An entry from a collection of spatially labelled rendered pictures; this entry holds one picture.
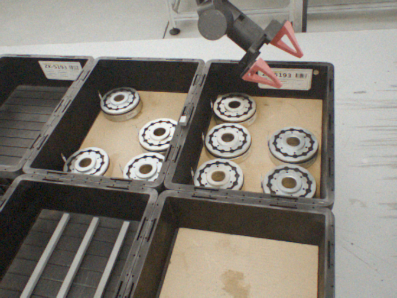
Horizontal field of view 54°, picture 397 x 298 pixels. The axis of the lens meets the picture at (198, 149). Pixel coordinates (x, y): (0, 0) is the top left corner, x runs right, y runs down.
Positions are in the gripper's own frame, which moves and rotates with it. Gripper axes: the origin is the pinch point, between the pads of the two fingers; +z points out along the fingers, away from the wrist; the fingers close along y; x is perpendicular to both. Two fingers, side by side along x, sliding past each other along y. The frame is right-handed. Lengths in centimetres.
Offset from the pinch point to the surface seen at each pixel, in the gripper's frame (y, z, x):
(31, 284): -62, -14, 16
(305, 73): 7.8, 4.6, 6.5
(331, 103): -1.6, 11.0, -1.8
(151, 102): -11.7, -20.6, 30.0
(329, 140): -11.3, 13.4, -5.0
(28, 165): -45, -29, 19
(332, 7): 163, 17, 117
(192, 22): 129, -55, 176
